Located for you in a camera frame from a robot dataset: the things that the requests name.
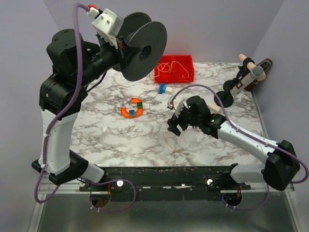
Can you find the dark grey perforated spool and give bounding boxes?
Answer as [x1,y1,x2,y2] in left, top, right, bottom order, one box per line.
[118,12,167,82]

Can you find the yellow cable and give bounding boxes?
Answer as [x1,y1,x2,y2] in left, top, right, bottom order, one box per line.
[146,60,194,153]

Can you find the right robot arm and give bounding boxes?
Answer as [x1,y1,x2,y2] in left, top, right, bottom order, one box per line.
[167,96,300,191]

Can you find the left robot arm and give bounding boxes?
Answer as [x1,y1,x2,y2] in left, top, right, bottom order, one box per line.
[31,22,167,186]

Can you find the cream toy brick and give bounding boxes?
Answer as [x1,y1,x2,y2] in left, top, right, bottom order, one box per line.
[208,104,221,113]

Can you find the blue and white brick stack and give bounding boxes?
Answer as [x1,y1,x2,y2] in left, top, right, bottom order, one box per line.
[158,83,173,95]

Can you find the orange curved toy track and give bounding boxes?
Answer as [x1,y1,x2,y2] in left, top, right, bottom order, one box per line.
[120,98,143,118]

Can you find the black microphone stand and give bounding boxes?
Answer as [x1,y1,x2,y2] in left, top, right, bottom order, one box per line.
[216,57,254,108]

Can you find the red plastic bin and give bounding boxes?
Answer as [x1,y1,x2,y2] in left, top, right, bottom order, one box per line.
[154,55,195,84]

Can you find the rhinestone microphone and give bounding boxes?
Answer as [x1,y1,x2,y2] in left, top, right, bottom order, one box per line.
[230,66,264,96]

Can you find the brown box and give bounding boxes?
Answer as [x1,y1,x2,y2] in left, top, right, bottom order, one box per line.
[244,58,273,92]

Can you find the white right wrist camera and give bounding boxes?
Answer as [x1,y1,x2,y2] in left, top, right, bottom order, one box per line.
[167,96,186,113]

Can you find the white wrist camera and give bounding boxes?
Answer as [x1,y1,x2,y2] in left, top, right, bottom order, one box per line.
[86,4,124,49]
[167,96,186,113]

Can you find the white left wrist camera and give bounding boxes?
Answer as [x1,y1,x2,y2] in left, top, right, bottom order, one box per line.
[86,4,124,49]

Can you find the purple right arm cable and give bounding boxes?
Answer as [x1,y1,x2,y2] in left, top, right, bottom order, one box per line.
[170,84,302,210]

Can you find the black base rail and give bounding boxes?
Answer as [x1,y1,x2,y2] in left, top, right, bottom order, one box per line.
[79,164,251,202]

